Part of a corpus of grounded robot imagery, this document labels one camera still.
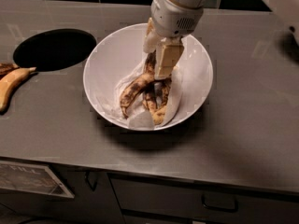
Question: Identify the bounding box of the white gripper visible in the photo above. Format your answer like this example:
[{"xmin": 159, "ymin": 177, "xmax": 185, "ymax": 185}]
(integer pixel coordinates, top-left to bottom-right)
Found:
[{"xmin": 143, "ymin": 0, "xmax": 204, "ymax": 80}]

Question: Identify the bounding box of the brown spotted banana peel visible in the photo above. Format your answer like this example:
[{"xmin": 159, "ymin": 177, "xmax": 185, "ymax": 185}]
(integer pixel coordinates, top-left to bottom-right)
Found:
[{"xmin": 120, "ymin": 52, "xmax": 172, "ymax": 125}]

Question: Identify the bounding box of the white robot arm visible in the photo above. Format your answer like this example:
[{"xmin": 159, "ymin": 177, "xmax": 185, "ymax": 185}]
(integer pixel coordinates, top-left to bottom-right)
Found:
[{"xmin": 143, "ymin": 0, "xmax": 299, "ymax": 80}]

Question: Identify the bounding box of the white bowl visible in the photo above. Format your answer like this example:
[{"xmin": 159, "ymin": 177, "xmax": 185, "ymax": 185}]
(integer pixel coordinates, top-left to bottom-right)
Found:
[{"xmin": 83, "ymin": 23, "xmax": 213, "ymax": 131}]

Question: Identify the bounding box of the dark banana at left edge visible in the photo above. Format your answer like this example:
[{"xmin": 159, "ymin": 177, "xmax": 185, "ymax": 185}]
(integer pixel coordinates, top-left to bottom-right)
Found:
[{"xmin": 0, "ymin": 63, "xmax": 19, "ymax": 76}]

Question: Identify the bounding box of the yellow banana on counter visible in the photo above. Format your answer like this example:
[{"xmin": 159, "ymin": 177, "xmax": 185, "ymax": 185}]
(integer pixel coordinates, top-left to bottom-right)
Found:
[{"xmin": 0, "ymin": 67, "xmax": 36, "ymax": 112}]

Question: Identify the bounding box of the round black counter hole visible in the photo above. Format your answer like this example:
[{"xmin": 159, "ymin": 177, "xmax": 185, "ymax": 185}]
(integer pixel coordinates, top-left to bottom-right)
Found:
[{"xmin": 13, "ymin": 29, "xmax": 96, "ymax": 72}]

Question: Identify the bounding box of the framed sign on cabinet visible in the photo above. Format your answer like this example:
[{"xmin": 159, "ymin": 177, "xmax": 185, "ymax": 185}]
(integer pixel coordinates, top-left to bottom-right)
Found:
[{"xmin": 0, "ymin": 161, "xmax": 75, "ymax": 199}]

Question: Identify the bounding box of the black cabinet door handle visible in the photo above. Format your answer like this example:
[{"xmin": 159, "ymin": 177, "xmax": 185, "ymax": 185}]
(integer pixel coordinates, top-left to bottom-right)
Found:
[{"xmin": 84, "ymin": 171, "xmax": 98, "ymax": 191}]

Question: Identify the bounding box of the black drawer handle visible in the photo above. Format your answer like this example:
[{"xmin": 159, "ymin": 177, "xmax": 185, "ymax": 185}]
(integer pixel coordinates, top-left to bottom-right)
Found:
[{"xmin": 201, "ymin": 193, "xmax": 238, "ymax": 213}]

